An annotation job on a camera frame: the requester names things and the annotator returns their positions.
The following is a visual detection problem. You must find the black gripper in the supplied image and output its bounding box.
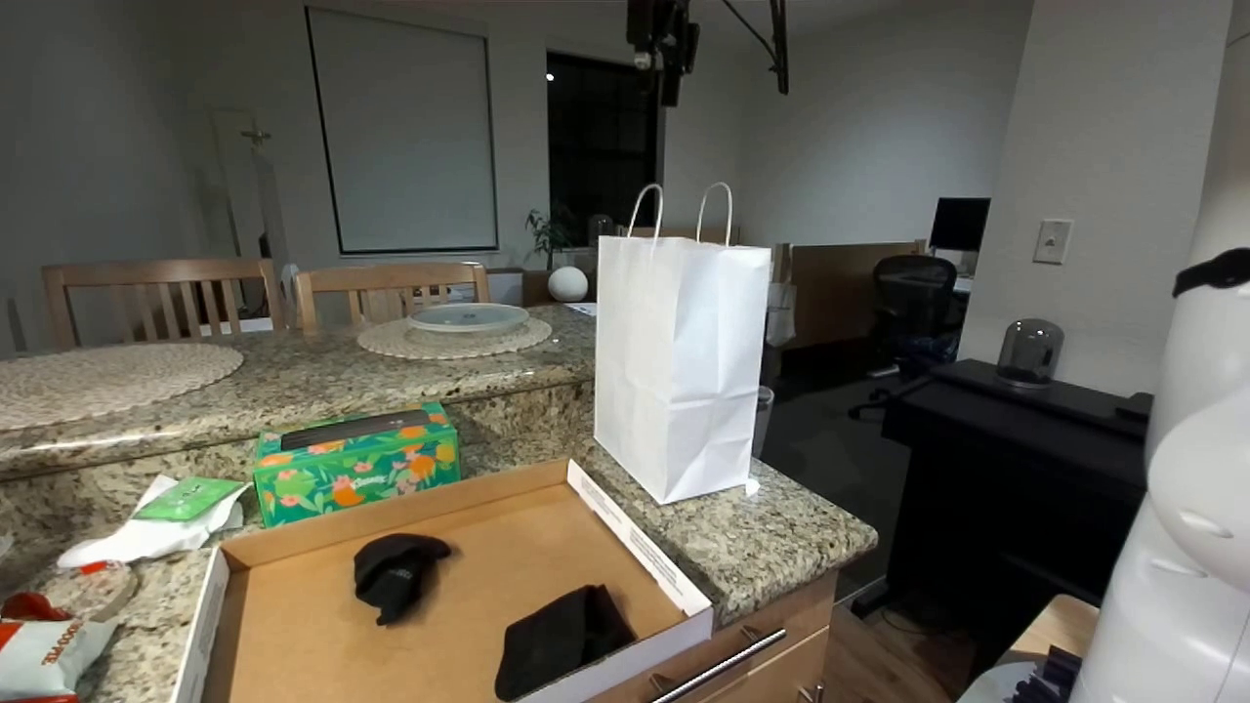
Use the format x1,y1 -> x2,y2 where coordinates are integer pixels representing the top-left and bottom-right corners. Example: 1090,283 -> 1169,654
621,0 -> 704,110

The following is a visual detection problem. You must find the black sock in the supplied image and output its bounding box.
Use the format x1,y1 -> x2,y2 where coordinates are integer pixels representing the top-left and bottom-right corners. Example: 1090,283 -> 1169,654
346,531 -> 456,630
491,581 -> 639,703

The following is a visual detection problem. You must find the white paper bag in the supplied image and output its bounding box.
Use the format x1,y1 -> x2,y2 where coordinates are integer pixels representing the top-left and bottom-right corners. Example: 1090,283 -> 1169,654
590,181 -> 777,508

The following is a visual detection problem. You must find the red white snack bag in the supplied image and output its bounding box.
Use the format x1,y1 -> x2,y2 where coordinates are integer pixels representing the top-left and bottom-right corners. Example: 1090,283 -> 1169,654
0,590 -> 125,703

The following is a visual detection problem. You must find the dark window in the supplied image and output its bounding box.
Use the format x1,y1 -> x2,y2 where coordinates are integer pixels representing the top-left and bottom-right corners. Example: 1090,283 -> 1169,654
542,47 -> 665,250

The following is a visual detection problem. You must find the green plant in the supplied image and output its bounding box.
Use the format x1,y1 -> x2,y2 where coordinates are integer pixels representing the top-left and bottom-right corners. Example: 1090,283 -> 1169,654
522,203 -> 566,274

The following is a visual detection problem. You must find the white round vase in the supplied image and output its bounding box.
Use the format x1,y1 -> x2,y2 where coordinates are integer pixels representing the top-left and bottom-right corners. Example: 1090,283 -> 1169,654
542,261 -> 595,305

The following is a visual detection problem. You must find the brown wooden sideboard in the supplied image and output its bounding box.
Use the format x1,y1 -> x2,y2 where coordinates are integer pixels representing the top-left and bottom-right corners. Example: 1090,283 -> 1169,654
777,240 -> 926,362

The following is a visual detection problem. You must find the white projector screen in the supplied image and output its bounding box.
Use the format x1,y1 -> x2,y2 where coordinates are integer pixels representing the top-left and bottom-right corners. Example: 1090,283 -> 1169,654
301,3 -> 503,258

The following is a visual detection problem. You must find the clear glass plate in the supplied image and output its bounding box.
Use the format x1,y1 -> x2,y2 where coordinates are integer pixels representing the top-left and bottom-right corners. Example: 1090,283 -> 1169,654
404,296 -> 536,340

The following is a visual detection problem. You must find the computer monitor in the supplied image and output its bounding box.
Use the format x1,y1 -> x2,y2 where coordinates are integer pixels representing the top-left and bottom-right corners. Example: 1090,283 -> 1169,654
926,192 -> 995,258

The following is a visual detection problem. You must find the black office chair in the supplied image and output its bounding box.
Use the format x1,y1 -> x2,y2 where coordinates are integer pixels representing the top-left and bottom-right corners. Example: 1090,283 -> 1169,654
848,250 -> 970,422

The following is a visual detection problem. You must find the wooden chair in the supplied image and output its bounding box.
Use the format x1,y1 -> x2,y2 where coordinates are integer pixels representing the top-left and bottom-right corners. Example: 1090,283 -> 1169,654
34,254 -> 288,352
288,258 -> 496,331

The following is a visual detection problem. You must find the glass jar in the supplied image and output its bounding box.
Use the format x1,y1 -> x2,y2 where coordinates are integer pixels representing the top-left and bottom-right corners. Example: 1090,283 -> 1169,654
995,313 -> 1072,387

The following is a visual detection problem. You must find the white shallow tray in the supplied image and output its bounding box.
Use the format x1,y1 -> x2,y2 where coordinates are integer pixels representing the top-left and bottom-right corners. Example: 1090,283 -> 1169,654
173,452 -> 720,703

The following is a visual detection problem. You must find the green patterned tissue box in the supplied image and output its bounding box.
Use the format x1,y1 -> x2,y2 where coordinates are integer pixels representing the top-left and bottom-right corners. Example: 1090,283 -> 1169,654
245,400 -> 469,531

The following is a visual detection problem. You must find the black desk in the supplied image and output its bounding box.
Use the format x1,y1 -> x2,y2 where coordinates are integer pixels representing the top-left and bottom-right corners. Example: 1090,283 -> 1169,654
879,356 -> 1156,623

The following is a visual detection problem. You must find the wooden base cabinet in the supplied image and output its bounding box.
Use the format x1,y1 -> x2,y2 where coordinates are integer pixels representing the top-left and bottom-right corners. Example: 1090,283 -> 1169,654
582,567 -> 848,703

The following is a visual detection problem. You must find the white green wipes pack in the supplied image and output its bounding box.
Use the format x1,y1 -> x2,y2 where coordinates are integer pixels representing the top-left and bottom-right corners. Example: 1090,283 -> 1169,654
53,471 -> 255,576

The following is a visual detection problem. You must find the clear round lid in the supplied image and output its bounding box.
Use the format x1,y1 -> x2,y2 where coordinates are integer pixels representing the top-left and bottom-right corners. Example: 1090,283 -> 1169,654
34,560 -> 145,624

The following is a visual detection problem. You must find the white wall switch plate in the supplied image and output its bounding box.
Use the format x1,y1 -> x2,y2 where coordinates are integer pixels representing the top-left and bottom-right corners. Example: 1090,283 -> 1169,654
1027,216 -> 1079,271

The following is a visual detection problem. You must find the metal drawer handle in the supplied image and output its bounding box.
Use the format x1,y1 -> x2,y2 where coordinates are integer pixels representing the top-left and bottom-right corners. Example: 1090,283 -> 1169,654
646,623 -> 792,703

